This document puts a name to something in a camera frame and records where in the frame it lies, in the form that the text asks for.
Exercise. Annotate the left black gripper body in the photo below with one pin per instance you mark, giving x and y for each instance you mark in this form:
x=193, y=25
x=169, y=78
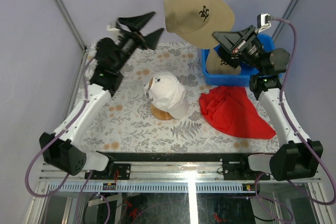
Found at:
x=130, y=40

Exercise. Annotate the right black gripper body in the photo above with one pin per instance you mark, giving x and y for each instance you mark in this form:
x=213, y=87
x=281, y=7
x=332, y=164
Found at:
x=251, y=50

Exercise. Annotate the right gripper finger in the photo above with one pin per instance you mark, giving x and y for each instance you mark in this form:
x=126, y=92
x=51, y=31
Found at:
x=228, y=40
x=229, y=59

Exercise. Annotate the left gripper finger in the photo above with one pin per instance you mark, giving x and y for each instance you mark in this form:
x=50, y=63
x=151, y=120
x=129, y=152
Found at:
x=151, y=40
x=136, y=23

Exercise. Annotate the tan baseball cap with logo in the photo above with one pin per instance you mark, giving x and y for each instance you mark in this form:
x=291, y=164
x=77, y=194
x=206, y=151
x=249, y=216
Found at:
x=196, y=20

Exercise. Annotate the white baseball cap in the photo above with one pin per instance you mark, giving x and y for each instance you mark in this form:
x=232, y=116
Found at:
x=168, y=94

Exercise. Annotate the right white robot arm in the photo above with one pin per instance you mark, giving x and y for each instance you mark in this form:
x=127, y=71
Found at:
x=298, y=155

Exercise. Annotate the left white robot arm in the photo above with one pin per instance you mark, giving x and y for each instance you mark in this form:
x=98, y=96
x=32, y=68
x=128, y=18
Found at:
x=61, y=148

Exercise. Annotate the blue plastic bin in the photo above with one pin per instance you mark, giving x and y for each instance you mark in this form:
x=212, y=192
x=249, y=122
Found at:
x=241, y=80

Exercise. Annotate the red cloth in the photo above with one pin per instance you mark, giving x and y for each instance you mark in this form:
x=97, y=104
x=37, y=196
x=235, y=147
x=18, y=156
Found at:
x=229, y=110

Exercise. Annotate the floral table mat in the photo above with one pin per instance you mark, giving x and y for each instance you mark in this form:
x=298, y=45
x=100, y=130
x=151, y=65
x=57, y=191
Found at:
x=125, y=122

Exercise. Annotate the wooden hat stand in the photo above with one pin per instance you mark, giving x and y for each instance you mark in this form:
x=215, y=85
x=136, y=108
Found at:
x=159, y=114

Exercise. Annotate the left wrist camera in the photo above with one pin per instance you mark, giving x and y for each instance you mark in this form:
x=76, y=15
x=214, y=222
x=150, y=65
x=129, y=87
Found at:
x=113, y=28

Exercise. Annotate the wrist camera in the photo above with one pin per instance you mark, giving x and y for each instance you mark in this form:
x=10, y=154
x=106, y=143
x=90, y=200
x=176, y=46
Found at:
x=113, y=28
x=263, y=22

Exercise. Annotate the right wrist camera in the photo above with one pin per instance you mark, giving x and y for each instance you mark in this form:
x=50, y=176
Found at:
x=263, y=22

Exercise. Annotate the right aluminium corner post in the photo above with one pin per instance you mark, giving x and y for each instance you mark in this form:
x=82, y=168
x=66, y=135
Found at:
x=286, y=15

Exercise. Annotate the aluminium corner post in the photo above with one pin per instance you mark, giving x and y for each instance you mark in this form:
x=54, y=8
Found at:
x=286, y=15
x=70, y=24

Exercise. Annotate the left aluminium corner post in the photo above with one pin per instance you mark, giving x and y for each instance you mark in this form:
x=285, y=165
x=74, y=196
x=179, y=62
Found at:
x=70, y=24

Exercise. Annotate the aluminium front rail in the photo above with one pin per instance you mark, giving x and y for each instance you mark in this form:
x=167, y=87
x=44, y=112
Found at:
x=160, y=172

